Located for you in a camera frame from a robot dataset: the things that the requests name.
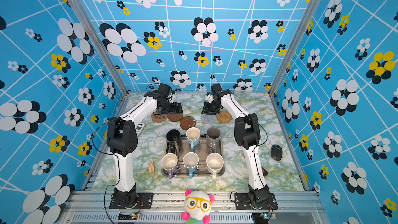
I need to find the paw shaped wooden coaster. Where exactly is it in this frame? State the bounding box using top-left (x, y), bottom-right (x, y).
top-left (151, 111), bottom-right (168, 123)

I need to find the dark round wooden coaster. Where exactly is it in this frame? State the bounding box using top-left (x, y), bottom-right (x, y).
top-left (167, 113), bottom-right (183, 122)

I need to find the grey blue crochet coaster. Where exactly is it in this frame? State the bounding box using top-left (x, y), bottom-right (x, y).
top-left (201, 115), bottom-right (217, 125)

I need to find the woven rattan coaster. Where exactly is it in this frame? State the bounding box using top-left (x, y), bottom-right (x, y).
top-left (216, 111), bottom-right (233, 124)

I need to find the scratched round wooden coaster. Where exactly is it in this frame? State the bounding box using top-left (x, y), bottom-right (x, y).
top-left (179, 116), bottom-right (197, 131)

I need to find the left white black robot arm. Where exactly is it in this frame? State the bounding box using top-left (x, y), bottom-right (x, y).
top-left (106, 84), bottom-right (182, 208)

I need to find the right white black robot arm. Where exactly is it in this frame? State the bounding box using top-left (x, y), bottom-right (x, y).
top-left (202, 84), bottom-right (271, 208)

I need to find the stainless steel cup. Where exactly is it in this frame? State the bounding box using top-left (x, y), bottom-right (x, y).
top-left (206, 127), bottom-right (221, 151)

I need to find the black mug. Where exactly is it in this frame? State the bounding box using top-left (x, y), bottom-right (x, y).
top-left (166, 129), bottom-right (182, 151)

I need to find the light blue mug rear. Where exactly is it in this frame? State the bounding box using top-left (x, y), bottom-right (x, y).
top-left (186, 127), bottom-right (201, 149)

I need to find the light blue mug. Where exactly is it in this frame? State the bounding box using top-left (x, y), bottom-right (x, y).
top-left (182, 152), bottom-right (199, 178)
top-left (186, 127), bottom-right (201, 149)

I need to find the metal serving tray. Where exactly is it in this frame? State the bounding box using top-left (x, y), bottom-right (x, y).
top-left (161, 134), bottom-right (225, 179)

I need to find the white mug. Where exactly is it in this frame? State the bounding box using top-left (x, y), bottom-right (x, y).
top-left (206, 152), bottom-right (224, 180)

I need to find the purple mug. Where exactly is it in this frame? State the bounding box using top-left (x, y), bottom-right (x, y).
top-left (161, 153), bottom-right (179, 179)

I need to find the light blue mug front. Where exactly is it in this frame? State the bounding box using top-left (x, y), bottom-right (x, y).
top-left (182, 152), bottom-right (199, 178)

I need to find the small wooden block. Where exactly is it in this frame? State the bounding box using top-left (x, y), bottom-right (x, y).
top-left (148, 161), bottom-right (155, 173)

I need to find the black computer mouse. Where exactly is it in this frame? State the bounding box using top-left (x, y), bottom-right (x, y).
top-left (271, 144), bottom-right (283, 161)

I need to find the black orange utility knife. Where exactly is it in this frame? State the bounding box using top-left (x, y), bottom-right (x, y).
top-left (262, 168), bottom-right (268, 177)

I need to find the panda plush toy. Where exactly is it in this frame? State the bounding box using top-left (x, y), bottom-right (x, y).
top-left (181, 189), bottom-right (215, 224)

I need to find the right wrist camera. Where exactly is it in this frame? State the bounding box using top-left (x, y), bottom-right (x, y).
top-left (205, 94), bottom-right (214, 104)

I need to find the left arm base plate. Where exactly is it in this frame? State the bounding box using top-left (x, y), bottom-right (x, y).
top-left (109, 192), bottom-right (154, 210)

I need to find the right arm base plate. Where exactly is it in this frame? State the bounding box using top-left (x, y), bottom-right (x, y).
top-left (232, 192), bottom-right (278, 210)

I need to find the aluminium front rail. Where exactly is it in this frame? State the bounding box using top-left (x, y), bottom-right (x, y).
top-left (59, 191), bottom-right (329, 224)

